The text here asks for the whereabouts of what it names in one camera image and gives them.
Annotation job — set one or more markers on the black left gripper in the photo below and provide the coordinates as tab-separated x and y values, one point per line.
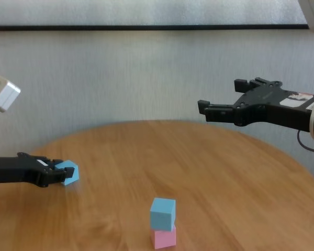
18	170

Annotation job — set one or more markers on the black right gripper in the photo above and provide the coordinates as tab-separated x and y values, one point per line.
269	107

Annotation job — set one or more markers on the blue cube block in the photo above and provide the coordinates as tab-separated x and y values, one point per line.
73	177
162	214

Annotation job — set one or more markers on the pink cube block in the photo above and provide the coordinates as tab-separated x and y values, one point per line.
163	238

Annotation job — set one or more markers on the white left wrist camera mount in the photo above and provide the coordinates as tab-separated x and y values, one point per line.
4	98

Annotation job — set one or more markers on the black wall trim strip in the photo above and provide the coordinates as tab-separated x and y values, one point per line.
146	27

